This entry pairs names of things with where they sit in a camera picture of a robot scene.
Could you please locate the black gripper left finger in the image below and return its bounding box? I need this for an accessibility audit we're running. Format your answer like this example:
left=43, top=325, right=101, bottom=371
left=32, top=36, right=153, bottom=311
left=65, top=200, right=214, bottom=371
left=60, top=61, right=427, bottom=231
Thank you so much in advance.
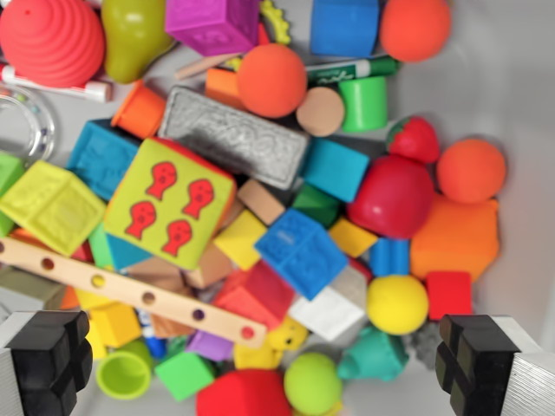
left=0, top=309, right=95, bottom=416

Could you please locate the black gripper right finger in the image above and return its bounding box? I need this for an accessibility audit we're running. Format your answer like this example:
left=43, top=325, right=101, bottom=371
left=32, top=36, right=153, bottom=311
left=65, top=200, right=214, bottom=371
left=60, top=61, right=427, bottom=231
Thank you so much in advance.
left=434, top=314, right=555, bottom=416

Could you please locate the green fabric cube red fish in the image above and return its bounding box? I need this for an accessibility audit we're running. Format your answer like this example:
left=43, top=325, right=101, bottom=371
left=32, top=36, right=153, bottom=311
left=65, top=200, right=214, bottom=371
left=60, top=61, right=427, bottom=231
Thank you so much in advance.
left=102, top=137, right=238, bottom=270

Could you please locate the grey bumpy toy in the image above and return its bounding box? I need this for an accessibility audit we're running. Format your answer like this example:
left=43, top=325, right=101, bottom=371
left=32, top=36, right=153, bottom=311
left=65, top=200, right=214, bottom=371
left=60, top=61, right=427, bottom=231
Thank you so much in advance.
left=407, top=322, right=441, bottom=370

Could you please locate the olive brown block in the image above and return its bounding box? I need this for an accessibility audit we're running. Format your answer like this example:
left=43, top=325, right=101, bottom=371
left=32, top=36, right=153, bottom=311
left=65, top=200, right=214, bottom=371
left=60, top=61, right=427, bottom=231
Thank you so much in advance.
left=0, top=264, right=67, bottom=311

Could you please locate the lime green plastic cup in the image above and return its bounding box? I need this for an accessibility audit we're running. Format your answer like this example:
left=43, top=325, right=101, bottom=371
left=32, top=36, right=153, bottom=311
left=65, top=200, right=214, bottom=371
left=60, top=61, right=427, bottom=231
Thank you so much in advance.
left=95, top=340, right=154, bottom=401

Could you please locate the small red cube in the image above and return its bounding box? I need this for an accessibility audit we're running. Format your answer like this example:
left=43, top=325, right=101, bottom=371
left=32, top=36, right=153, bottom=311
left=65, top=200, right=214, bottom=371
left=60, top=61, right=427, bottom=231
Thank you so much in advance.
left=424, top=270, right=473, bottom=322

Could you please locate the wooden strip with holes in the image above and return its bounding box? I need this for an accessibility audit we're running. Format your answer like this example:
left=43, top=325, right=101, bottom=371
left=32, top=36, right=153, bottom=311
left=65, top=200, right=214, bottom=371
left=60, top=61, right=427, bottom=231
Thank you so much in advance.
left=0, top=237, right=268, bottom=349

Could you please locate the yellow foam ball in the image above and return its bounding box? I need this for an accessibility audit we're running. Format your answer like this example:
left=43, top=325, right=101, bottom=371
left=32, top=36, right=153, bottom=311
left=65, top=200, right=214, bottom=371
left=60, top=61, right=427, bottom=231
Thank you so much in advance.
left=366, top=274, right=430, bottom=336

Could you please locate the blue marker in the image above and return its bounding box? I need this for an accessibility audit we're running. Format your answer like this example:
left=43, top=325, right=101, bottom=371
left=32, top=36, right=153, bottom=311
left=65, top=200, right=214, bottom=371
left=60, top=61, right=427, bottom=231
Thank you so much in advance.
left=134, top=308, right=168, bottom=361

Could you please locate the teal rubber toy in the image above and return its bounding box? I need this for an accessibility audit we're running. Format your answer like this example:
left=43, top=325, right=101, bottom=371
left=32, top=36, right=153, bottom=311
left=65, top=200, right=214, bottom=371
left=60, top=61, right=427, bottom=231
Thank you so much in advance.
left=336, top=327, right=410, bottom=383

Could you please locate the teal triangular block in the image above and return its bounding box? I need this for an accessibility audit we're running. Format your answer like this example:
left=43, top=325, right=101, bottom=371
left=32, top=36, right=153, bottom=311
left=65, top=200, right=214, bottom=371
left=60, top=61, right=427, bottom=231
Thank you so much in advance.
left=106, top=233, right=155, bottom=272

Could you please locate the orange foam hexagon block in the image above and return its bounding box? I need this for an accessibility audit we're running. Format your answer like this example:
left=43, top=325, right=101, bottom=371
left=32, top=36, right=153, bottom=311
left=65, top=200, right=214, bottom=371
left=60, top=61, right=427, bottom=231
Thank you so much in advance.
left=409, top=194, right=500, bottom=283

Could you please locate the bright green cube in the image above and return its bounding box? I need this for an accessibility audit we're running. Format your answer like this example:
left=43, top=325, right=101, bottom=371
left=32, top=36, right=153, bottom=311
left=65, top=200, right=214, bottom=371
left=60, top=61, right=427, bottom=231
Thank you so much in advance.
left=154, top=350, right=217, bottom=402

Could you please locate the blue cylinder block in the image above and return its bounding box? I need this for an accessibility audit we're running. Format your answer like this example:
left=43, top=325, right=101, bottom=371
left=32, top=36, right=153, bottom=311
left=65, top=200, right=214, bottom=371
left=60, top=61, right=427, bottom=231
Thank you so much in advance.
left=369, top=237, right=412, bottom=278

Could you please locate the yellow-green embossed soft cube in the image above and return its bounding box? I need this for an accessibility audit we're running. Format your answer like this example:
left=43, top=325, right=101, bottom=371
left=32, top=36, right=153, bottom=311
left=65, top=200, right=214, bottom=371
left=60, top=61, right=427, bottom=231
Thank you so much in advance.
left=0, top=159, right=108, bottom=257

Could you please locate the purple block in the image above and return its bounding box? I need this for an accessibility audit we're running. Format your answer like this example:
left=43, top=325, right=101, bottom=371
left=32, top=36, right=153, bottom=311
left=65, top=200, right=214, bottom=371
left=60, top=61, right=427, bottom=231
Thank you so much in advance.
left=186, top=329, right=236, bottom=362

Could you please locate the white grey cube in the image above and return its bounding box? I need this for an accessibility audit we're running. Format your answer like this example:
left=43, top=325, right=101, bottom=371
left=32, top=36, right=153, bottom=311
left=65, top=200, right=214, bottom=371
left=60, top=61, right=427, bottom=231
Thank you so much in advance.
left=287, top=266, right=370, bottom=344

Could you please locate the lime green ball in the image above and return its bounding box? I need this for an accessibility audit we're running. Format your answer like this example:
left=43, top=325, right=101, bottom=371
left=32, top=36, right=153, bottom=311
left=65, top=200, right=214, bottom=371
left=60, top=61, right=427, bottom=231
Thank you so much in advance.
left=284, top=352, right=344, bottom=416

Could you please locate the small yellow cube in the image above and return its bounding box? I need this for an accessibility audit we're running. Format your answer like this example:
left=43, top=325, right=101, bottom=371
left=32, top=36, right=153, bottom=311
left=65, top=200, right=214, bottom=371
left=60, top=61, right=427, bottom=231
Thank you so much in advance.
left=328, top=217, right=380, bottom=259

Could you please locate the light brown wooden block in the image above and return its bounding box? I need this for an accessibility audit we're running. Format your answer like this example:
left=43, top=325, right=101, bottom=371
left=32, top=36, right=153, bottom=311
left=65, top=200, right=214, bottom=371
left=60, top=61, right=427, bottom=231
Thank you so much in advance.
left=186, top=242, right=236, bottom=290

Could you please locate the green embossed soft cube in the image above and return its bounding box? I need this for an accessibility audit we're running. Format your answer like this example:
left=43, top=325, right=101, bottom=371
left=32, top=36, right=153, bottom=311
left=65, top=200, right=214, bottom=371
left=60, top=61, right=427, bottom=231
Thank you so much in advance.
left=0, top=151, right=28, bottom=237

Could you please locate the red toy apple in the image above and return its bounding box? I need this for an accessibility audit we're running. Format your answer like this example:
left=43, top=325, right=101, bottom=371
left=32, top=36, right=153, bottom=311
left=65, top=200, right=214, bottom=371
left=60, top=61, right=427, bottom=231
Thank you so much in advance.
left=346, top=154, right=436, bottom=241

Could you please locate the orange foam ball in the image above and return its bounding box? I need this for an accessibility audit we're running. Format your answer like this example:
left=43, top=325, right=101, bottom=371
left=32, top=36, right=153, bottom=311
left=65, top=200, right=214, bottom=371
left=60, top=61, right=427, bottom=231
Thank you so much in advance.
left=379, top=0, right=453, bottom=63
left=435, top=138, right=507, bottom=205
left=237, top=42, right=309, bottom=119

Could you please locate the large red block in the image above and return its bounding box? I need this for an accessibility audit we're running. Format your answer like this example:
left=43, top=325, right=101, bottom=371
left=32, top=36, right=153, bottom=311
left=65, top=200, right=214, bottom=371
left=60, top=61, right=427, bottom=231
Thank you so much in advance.
left=195, top=369, right=293, bottom=416

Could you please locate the yellow rubber toy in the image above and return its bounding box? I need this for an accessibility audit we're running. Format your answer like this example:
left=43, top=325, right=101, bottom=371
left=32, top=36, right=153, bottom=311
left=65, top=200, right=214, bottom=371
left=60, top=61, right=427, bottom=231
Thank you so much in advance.
left=233, top=315, right=310, bottom=372

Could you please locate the teal embossed soft cube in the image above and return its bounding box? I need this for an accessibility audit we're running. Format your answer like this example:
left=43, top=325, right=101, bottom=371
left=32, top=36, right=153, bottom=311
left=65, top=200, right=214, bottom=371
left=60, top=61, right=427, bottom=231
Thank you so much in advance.
left=66, top=119, right=142, bottom=203

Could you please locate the blue embossed soft cube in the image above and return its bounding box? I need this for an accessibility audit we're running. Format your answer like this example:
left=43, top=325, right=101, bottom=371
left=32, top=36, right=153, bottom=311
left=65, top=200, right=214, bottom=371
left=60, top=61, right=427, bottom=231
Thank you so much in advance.
left=254, top=207, right=350, bottom=302

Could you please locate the red embossed soft cube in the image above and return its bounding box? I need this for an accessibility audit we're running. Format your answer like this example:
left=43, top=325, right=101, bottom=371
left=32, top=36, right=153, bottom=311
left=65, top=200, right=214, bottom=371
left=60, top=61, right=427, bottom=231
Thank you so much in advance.
left=212, top=259, right=297, bottom=331

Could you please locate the yellow wooden block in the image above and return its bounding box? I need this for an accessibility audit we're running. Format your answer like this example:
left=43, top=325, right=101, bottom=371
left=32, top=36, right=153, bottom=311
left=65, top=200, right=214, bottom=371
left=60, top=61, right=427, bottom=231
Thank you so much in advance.
left=212, top=210, right=268, bottom=272

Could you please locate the dark green block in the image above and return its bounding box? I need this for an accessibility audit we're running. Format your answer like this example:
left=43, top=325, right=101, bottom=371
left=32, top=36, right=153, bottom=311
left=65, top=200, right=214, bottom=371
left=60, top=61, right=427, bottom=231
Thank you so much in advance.
left=291, top=184, right=342, bottom=230

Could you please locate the red toy strawberry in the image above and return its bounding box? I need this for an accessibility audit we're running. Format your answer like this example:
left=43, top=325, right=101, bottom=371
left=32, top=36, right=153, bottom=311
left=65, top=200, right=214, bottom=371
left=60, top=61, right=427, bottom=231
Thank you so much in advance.
left=385, top=115, right=441, bottom=165

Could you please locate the teal foam block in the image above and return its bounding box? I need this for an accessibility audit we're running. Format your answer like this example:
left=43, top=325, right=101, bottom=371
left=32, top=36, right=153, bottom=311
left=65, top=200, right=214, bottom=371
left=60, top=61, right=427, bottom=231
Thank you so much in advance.
left=301, top=137, right=371, bottom=205

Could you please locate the tan wooden block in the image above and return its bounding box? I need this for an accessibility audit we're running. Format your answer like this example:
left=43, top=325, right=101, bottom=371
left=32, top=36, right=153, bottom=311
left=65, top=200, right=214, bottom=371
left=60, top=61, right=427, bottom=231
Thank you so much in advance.
left=237, top=179, right=287, bottom=227

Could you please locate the orange plastic cup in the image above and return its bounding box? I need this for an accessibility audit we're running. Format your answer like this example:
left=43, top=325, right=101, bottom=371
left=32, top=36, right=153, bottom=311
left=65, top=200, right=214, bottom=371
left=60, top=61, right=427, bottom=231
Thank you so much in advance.
left=110, top=80, right=168, bottom=140

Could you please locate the red and white marker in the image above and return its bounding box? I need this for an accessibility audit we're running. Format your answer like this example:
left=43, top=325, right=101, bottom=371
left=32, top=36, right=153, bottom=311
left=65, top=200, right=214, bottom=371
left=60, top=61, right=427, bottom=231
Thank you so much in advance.
left=0, top=63, right=114, bottom=103

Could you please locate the grey felt eraser block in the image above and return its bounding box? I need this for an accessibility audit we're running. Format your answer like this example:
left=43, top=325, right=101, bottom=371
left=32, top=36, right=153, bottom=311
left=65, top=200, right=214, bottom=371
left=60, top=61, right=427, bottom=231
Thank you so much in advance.
left=157, top=85, right=310, bottom=191

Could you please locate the tan wooden cylinder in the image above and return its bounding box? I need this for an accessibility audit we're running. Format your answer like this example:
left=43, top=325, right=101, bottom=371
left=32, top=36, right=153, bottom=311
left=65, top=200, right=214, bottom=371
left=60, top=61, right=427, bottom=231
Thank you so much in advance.
left=296, top=86, right=346, bottom=138

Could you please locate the red ribbed dome toy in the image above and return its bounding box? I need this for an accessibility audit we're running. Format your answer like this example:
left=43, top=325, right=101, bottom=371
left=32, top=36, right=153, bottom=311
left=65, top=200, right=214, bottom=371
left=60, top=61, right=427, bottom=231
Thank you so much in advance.
left=0, top=0, right=107, bottom=88

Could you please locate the green dry-erase marker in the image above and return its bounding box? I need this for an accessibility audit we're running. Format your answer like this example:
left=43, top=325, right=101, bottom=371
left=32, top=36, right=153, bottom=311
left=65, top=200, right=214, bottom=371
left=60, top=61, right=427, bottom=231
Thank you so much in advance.
left=305, top=56, right=402, bottom=88

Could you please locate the thin wooden stick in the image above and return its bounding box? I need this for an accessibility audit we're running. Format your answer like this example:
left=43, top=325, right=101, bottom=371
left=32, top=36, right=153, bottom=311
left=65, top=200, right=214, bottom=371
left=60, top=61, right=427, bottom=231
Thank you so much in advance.
left=174, top=53, right=244, bottom=81

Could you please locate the olive green toy pear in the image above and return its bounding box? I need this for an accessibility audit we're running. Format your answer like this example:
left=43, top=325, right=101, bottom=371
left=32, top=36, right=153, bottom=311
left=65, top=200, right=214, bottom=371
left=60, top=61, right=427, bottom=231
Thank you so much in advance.
left=101, top=0, right=175, bottom=84

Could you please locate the blue foam block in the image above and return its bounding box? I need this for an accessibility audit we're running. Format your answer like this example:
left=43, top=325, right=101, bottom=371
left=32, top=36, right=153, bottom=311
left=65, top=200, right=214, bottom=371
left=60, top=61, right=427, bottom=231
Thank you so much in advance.
left=309, top=0, right=381, bottom=59

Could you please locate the purple embossed soft cube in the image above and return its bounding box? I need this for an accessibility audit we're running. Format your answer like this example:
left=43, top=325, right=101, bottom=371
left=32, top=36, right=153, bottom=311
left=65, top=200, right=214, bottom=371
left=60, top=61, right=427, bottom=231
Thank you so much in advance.
left=164, top=0, right=261, bottom=58

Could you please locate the yellow-green toothed toy piece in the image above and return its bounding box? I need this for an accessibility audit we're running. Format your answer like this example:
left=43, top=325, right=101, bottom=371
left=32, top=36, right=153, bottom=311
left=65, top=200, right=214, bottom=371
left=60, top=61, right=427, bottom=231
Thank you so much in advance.
left=259, top=0, right=292, bottom=45

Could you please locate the clear plastic ring rattle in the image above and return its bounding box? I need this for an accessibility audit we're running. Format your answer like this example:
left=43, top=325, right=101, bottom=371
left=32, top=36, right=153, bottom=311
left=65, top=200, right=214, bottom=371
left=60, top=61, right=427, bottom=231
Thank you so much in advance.
left=0, top=84, right=56, bottom=164

